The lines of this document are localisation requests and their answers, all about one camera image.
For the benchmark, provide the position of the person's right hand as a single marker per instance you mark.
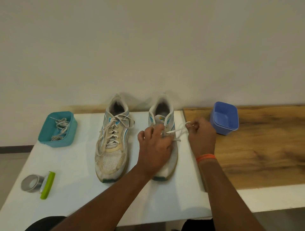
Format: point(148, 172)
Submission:
point(202, 140)

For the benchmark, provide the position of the person's left hand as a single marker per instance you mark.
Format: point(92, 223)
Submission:
point(153, 154)

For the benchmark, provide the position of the worn white sneaker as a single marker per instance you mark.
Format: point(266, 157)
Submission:
point(109, 164)
point(164, 104)

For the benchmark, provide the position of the person's right forearm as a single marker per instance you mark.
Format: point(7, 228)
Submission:
point(231, 200)

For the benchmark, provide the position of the person's left forearm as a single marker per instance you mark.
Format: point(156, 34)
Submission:
point(102, 204)

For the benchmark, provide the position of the orange thread wristband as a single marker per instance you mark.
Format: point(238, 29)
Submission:
point(206, 157)

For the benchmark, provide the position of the blue plastic container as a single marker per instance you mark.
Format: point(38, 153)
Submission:
point(224, 116)

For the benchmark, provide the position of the green utility cutter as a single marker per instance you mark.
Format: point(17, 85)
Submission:
point(47, 186)

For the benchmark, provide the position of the teal plastic container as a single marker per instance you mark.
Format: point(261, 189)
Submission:
point(44, 135)

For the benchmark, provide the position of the black trousers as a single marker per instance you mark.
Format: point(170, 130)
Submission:
point(45, 223)

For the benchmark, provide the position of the grey tape roll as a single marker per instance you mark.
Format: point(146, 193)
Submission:
point(24, 188)

